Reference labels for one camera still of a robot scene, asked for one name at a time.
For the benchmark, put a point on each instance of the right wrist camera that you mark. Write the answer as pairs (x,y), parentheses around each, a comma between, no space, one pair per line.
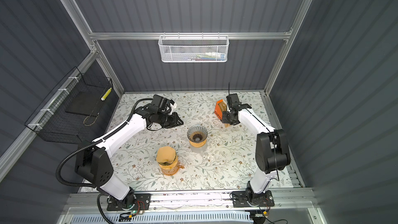
(233,101)

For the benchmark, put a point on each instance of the black foam pad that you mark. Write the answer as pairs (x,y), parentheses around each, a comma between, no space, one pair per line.
(85,104)

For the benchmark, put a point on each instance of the black wire side basket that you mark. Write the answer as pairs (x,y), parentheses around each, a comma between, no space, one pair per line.
(52,124)

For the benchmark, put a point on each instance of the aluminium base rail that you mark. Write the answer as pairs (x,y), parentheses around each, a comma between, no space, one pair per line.
(196,200)

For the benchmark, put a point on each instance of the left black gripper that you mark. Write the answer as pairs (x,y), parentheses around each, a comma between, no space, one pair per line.
(174,121)

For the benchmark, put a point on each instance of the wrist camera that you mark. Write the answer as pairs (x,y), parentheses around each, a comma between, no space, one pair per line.
(233,101)
(163,105)

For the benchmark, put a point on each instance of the floral table mat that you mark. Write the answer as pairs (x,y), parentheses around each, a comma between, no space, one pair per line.
(228,161)

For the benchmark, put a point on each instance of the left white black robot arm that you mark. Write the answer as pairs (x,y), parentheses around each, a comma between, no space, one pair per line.
(94,163)

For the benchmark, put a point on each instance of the orange coffee filter holder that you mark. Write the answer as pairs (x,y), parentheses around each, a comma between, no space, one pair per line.
(220,107)

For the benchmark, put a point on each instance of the clear frosted glass dripper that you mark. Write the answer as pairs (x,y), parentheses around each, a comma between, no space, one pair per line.
(198,150)

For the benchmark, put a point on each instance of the white wire wall basket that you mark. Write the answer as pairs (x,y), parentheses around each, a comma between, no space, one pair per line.
(174,48)

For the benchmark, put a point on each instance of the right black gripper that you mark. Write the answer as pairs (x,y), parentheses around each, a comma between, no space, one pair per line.
(225,120)

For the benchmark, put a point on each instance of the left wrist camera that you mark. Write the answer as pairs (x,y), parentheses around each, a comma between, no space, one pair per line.
(163,105)

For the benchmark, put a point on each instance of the tubes in white basket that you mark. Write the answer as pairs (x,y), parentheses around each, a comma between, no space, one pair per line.
(208,56)

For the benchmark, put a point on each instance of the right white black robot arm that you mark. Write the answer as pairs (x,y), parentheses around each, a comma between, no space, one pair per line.
(272,153)

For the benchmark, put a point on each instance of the grey glass dripper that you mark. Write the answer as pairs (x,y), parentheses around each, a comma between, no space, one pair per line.
(197,134)

